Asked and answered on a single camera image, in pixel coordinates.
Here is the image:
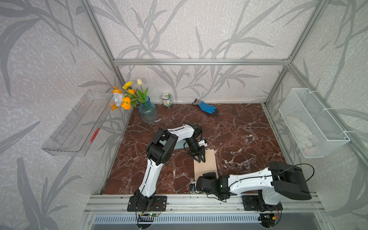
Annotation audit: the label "cream letter paper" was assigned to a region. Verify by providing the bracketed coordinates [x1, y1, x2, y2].
[194, 149, 218, 182]

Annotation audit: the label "light blue envelope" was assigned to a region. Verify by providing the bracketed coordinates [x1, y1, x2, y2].
[159, 139, 188, 150]

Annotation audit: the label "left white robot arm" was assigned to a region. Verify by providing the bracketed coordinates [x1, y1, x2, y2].
[133, 124, 206, 209]

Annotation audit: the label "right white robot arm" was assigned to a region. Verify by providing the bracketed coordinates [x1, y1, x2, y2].
[190, 162, 311, 206]

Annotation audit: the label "blue grey work glove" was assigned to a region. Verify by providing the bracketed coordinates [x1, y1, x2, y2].
[192, 99, 219, 117]

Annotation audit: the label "small green white can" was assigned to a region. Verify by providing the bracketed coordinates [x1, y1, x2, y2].
[162, 93, 173, 107]

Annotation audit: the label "glass vase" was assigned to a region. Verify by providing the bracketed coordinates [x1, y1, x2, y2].
[139, 96, 158, 124]

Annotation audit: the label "orange yellow artificial flowers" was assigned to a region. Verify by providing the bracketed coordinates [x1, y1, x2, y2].
[112, 79, 149, 111]

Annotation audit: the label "red item on shelf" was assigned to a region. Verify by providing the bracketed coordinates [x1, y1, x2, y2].
[89, 128, 100, 143]

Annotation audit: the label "white cloth in basket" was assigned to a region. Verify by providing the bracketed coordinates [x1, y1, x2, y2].
[286, 116, 314, 149]

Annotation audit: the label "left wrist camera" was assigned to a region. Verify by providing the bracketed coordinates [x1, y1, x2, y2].
[198, 140, 207, 147]

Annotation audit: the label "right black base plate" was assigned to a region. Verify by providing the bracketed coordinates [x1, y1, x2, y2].
[241, 195, 283, 212]

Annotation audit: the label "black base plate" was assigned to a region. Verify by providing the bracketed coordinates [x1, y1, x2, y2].
[127, 195, 167, 212]
[241, 195, 283, 212]

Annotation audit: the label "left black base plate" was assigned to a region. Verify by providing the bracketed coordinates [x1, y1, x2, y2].
[127, 195, 167, 212]

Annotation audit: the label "left circuit board with wires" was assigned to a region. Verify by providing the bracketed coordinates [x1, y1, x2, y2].
[135, 203, 164, 226]

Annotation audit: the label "circuit board with wires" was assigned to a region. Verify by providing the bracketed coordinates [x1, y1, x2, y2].
[135, 203, 164, 226]
[258, 209, 282, 230]

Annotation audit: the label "right circuit board with wires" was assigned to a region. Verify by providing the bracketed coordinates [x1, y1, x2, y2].
[258, 209, 282, 230]

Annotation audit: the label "aluminium front rail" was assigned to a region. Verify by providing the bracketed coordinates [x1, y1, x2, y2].
[83, 194, 325, 215]

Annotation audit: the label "white wire mesh basket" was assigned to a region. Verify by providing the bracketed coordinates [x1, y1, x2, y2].
[279, 88, 350, 158]

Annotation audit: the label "clear plastic wall shelf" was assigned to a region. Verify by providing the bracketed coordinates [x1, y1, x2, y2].
[41, 90, 114, 157]

